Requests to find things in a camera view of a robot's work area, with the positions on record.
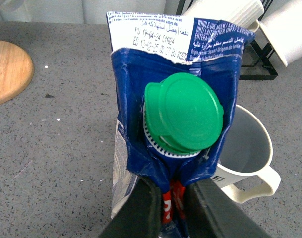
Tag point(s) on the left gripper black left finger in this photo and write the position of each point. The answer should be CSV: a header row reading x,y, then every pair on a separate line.
x,y
140,216

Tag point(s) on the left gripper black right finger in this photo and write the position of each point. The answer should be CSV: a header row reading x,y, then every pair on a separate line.
x,y
212,214

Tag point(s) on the black wire mug rack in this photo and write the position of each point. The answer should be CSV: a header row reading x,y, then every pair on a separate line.
x,y
261,67

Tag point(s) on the white mug black handle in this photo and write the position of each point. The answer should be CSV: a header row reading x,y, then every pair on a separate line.
x,y
283,30

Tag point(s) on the blue white milk carton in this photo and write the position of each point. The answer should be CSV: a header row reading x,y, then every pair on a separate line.
x,y
176,82

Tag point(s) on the cream ribbed mug on rack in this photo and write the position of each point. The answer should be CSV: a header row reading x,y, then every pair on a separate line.
x,y
243,13

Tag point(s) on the wooden mug tree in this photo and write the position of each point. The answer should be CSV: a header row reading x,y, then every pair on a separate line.
x,y
16,70

